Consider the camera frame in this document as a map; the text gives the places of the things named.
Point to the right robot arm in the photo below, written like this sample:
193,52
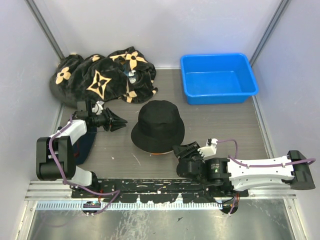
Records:
229,175

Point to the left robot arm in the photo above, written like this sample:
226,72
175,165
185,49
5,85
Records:
60,155

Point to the black bucket hat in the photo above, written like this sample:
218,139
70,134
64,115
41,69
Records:
159,127

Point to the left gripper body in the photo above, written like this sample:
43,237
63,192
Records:
102,120

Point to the black flower-pattern blanket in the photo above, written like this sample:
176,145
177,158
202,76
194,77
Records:
124,74

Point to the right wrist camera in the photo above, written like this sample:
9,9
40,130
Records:
210,148

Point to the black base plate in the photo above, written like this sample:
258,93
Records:
162,190

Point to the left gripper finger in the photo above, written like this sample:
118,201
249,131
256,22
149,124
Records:
115,119
114,127

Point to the aluminium front rail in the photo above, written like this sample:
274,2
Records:
55,190

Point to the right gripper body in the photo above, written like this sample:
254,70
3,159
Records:
192,157

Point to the blue plastic bin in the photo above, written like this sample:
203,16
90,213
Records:
215,79

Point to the navy cloth with red stripe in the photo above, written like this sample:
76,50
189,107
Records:
84,145

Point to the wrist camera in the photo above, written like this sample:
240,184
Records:
98,107
210,148

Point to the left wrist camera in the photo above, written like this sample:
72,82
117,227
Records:
98,107

